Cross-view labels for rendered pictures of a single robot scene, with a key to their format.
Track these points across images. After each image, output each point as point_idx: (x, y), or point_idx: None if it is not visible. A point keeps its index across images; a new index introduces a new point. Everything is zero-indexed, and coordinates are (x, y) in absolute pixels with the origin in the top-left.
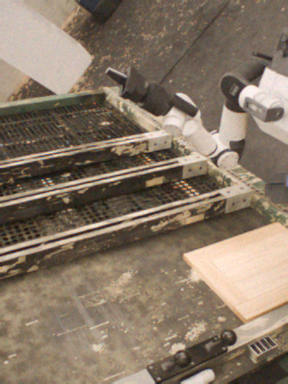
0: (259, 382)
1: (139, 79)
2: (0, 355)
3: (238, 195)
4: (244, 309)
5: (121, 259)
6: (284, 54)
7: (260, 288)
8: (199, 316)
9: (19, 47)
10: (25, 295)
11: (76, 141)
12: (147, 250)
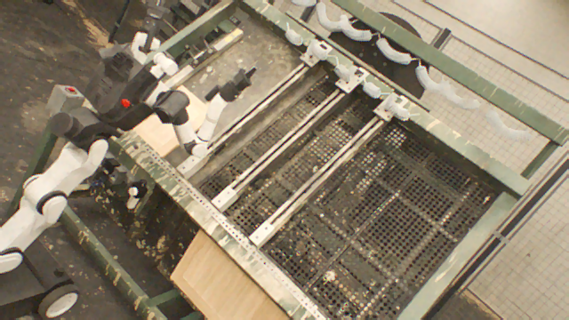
0: None
1: (238, 78)
2: (274, 47)
3: (186, 160)
4: (182, 89)
5: (247, 105)
6: (147, 67)
7: None
8: (203, 84)
9: None
10: (281, 72)
11: (337, 224)
12: (236, 115)
